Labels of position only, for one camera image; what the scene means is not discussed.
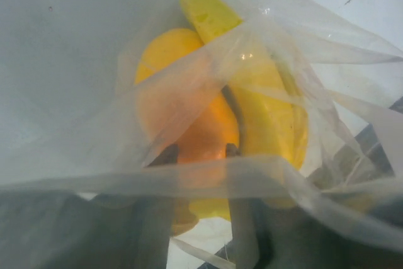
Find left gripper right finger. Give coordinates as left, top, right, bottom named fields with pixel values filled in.
left=226, top=154, right=402, bottom=268

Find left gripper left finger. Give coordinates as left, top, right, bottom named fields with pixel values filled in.
left=0, top=143, right=180, bottom=269

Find clear zip top bag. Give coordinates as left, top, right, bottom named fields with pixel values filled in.
left=1, top=0, right=402, bottom=268

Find orange fake mango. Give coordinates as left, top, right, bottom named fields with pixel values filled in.
left=134, top=28, right=239, bottom=164

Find yellow fake banana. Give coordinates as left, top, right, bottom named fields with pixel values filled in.
left=179, top=0, right=311, bottom=219

